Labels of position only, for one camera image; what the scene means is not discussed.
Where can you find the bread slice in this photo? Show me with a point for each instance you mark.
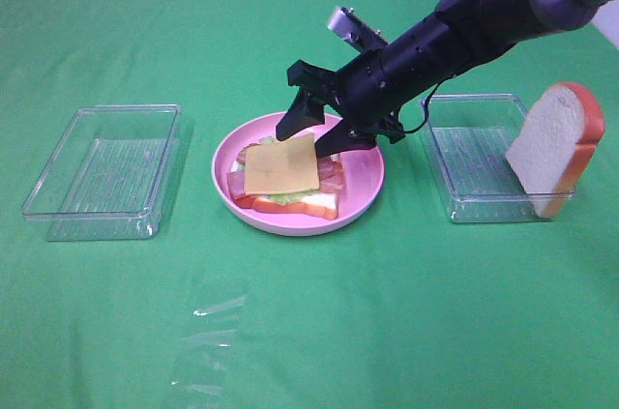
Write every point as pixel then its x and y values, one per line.
pixel 559 137
pixel 319 205

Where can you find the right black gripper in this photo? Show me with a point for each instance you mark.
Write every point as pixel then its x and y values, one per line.
pixel 367 93

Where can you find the bacon strip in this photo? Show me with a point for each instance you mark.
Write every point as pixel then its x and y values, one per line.
pixel 278 169
pixel 330 173

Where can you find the pink round plate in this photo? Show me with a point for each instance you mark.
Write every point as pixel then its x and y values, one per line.
pixel 363 172

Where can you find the clear plastic film sheet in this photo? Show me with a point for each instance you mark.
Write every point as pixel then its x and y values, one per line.
pixel 214 314

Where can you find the green lettuce leaf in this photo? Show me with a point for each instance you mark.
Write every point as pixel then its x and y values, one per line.
pixel 285 197

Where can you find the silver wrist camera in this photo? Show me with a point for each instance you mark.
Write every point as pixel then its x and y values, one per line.
pixel 352 30

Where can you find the yellow cheese slice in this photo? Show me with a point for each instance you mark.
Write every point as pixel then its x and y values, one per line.
pixel 252 184

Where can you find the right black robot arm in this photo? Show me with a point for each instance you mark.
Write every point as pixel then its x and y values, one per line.
pixel 460 35

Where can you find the left clear plastic tray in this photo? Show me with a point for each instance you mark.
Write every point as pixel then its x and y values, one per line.
pixel 110 175

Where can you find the right clear plastic tray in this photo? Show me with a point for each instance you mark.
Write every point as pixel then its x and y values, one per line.
pixel 465 138

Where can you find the green table cloth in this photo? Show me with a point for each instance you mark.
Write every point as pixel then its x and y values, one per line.
pixel 400 309

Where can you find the clear plastic tray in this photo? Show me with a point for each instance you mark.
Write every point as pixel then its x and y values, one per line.
pixel 465 138
pixel 110 175

